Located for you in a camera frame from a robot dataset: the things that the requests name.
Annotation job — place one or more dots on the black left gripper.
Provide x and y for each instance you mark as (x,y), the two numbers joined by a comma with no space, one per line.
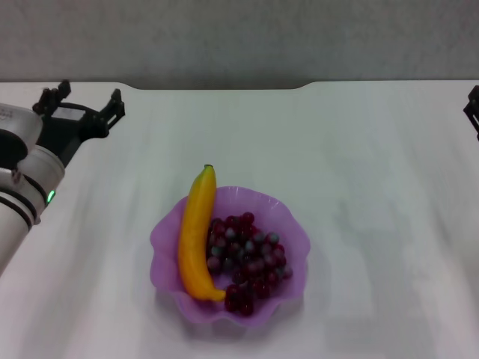
(67,131)

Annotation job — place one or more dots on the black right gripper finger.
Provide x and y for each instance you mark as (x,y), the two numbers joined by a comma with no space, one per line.
(473,112)

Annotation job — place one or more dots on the yellow banana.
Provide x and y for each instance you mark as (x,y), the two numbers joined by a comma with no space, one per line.
(196,232)

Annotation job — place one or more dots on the dark red grape bunch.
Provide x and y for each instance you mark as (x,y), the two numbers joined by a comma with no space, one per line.
(254,258)

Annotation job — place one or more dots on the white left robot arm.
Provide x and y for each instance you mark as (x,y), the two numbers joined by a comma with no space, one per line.
(18,209)

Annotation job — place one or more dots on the purple wavy plastic bowl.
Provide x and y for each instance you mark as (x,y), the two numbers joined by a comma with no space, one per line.
(164,254)

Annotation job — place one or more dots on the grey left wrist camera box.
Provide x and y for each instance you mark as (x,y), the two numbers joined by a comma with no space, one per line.
(18,119)

